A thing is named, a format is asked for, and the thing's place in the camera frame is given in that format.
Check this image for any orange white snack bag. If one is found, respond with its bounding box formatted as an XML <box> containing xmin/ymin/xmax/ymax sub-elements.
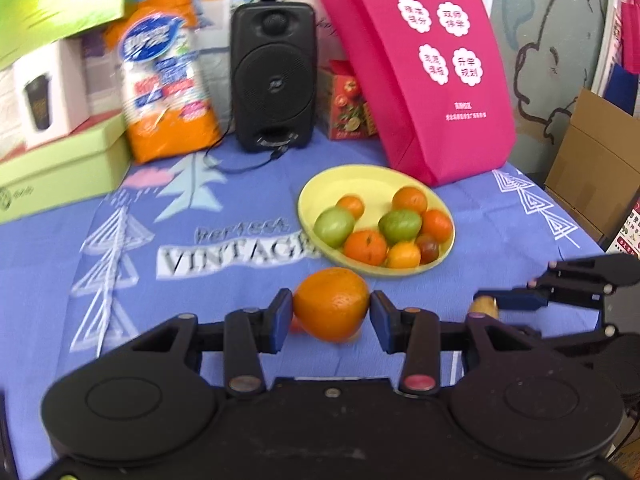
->
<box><xmin>106</xmin><ymin>0</ymin><xmax>222</xmax><ymax>164</ymax></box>

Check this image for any small yellow green tomato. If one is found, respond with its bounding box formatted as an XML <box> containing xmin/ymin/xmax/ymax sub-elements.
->
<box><xmin>470</xmin><ymin>296</ymin><xmax>501</xmax><ymax>320</ymax></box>

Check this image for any yellow tangerine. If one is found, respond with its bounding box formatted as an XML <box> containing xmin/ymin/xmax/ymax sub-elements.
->
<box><xmin>385</xmin><ymin>241</ymin><xmax>422</xmax><ymax>269</ymax></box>

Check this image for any black speaker cable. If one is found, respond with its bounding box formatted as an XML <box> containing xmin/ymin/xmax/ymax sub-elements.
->
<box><xmin>204</xmin><ymin>110</ymin><xmax>292</xmax><ymax>174</ymax></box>

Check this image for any white cup box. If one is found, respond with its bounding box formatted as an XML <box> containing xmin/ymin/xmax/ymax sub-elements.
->
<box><xmin>10</xmin><ymin>39</ymin><xmax>92</xmax><ymax>152</ymax></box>

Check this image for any light green shoe box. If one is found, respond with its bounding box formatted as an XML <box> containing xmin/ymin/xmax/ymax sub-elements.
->
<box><xmin>0</xmin><ymin>112</ymin><xmax>132</xmax><ymax>226</ymax></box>

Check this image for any small orange tangerine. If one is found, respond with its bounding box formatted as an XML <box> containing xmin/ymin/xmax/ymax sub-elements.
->
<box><xmin>336</xmin><ymin>195</ymin><xmax>366</xmax><ymax>220</ymax></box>

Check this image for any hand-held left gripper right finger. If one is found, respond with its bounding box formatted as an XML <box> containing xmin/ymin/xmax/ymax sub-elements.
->
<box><xmin>369</xmin><ymin>290</ymin><xmax>566</xmax><ymax>397</ymax></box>

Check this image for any pink tote bag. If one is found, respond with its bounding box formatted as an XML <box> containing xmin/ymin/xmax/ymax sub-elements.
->
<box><xmin>313</xmin><ymin>0</ymin><xmax>517</xmax><ymax>188</ymax></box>

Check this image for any blue printed tablecloth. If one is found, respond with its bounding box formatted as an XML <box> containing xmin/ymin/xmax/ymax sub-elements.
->
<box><xmin>0</xmin><ymin>130</ymin><xmax>613</xmax><ymax>466</ymax></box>

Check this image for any colourful printed poster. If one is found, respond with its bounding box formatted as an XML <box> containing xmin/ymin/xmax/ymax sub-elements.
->
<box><xmin>610</xmin><ymin>200</ymin><xmax>640</xmax><ymax>261</ymax></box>

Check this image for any black speaker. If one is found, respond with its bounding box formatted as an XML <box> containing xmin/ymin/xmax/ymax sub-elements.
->
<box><xmin>230</xmin><ymin>1</ymin><xmax>318</xmax><ymax>154</ymax></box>

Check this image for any open cardboard box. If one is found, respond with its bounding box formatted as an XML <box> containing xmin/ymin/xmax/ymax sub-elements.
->
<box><xmin>544</xmin><ymin>89</ymin><xmax>640</xmax><ymax>243</ymax></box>

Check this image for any small red printed box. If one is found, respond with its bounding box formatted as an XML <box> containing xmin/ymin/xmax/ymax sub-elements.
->
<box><xmin>316</xmin><ymin>59</ymin><xmax>381</xmax><ymax>141</ymax></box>

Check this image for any dark red tomato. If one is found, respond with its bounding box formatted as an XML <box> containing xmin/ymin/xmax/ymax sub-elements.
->
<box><xmin>416</xmin><ymin>234</ymin><xmax>441</xmax><ymax>265</ymax></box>

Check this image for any yellow plastic plate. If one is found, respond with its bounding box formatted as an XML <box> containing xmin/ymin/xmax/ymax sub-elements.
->
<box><xmin>297</xmin><ymin>165</ymin><xmax>456</xmax><ymax>279</ymax></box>

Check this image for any green gift box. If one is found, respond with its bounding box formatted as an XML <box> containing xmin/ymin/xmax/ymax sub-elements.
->
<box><xmin>0</xmin><ymin>0</ymin><xmax>127</xmax><ymax>68</ymax></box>

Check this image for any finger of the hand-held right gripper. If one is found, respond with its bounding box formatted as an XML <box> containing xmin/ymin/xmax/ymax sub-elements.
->
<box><xmin>475</xmin><ymin>254</ymin><xmax>640</xmax><ymax>311</ymax></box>
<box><xmin>522</xmin><ymin>325</ymin><xmax>618</xmax><ymax>356</ymax></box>

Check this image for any pink and blue banner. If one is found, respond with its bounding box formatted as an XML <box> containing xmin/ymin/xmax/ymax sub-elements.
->
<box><xmin>607</xmin><ymin>0</ymin><xmax>640</xmax><ymax>106</ymax></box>

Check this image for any large orange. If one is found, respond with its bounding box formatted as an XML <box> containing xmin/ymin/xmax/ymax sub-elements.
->
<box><xmin>292</xmin><ymin>267</ymin><xmax>372</xmax><ymax>343</ymax></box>

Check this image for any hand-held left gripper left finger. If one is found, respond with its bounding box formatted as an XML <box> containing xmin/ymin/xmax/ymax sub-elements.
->
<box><xmin>95</xmin><ymin>288</ymin><xmax>294</xmax><ymax>397</ymax></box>

